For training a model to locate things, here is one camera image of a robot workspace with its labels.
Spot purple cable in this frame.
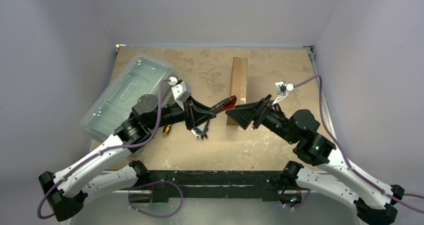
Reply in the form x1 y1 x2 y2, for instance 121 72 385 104
283 74 424 211
36 77 184 220

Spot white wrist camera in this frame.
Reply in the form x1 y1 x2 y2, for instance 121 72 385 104
272 81 294 106
168 76 192 110

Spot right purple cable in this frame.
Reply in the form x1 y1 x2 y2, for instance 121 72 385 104
283 74 424 211

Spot yellow black screwdriver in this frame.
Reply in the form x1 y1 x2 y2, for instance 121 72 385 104
162 124 172 136

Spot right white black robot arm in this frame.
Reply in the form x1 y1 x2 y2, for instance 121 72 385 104
225 95 405 225

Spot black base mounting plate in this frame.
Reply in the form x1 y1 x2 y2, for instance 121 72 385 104
116 170 314 205

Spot aluminium frame rail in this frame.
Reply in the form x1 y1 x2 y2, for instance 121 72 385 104
59 169 370 225

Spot blue handled pliers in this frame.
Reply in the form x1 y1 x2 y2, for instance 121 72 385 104
192 120 210 140

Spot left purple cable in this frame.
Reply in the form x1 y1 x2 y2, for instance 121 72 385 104
36 77 184 220

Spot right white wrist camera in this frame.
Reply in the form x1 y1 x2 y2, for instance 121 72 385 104
272 81 294 106

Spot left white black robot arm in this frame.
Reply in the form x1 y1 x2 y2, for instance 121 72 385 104
37 94 233 222

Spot silver wrench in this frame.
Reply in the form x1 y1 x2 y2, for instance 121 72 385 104
192 128 201 140

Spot red utility knife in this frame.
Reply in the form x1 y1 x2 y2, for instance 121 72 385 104
209 95 237 114

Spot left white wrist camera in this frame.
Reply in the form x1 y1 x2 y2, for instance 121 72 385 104
168 76 192 110

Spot brown cardboard express box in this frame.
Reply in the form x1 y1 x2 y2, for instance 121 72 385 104
229 57 248 105

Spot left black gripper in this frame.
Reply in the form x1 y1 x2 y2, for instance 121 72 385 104
146 94 216 130

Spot clear plastic storage bin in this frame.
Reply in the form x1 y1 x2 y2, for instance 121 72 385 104
80 52 176 142

